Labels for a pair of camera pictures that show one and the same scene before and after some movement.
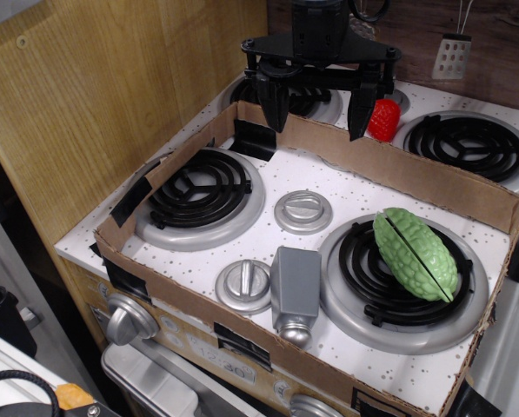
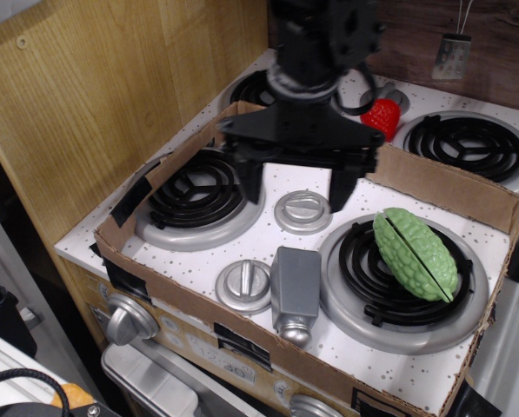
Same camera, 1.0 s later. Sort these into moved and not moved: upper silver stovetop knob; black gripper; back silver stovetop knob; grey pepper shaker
Moved: black gripper
Not moved: back silver stovetop knob; grey pepper shaker; upper silver stovetop knob
